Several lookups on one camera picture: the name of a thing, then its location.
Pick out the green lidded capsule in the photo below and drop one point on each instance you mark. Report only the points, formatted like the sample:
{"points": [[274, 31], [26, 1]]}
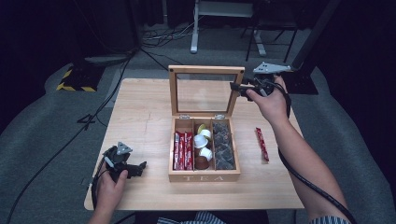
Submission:
{"points": [[201, 127]]}

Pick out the pile of dark tea bags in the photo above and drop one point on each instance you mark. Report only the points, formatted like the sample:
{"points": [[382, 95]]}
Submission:
{"points": [[223, 146]]}

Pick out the person's left hand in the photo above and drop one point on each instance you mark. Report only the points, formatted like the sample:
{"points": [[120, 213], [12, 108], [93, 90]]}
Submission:
{"points": [[107, 193]]}

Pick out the brown coffee capsule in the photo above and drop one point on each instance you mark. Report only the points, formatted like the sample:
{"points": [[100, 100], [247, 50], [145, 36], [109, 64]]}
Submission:
{"points": [[201, 163]]}

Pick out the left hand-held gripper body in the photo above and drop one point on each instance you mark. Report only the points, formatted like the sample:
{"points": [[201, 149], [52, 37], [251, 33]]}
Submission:
{"points": [[116, 161]]}

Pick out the striped clothing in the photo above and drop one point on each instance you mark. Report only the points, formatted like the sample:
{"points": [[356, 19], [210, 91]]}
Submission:
{"points": [[199, 217]]}

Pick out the black metal chair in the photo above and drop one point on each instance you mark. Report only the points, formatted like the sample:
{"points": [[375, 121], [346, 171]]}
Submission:
{"points": [[291, 43]]}

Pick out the large white coffee capsule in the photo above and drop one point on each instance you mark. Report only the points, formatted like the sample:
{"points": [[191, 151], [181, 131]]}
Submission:
{"points": [[200, 141]]}

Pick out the black stand with slanted pole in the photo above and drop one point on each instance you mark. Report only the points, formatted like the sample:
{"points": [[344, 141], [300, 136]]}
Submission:
{"points": [[303, 84]]}

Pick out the wooden tea box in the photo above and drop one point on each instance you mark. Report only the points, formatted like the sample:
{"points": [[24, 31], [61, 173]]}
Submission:
{"points": [[204, 175]]}

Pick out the white desk frame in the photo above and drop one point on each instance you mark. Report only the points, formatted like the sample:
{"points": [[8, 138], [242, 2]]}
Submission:
{"points": [[194, 31]]}

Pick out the black stand striped base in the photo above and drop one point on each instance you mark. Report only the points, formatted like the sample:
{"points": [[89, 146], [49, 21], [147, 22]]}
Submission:
{"points": [[79, 79]]}

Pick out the small white coffee capsule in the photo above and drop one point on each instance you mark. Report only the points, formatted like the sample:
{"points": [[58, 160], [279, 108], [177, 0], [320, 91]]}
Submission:
{"points": [[205, 133]]}

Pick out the person's right hand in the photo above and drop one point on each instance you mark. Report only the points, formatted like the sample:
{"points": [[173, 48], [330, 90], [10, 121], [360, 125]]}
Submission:
{"points": [[274, 105]]}

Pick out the grey tape strip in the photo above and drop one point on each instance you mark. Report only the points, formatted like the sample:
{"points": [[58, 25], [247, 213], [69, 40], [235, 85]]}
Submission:
{"points": [[86, 181]]}

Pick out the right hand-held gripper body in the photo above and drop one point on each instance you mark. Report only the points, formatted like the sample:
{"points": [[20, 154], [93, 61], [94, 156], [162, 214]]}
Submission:
{"points": [[264, 82]]}

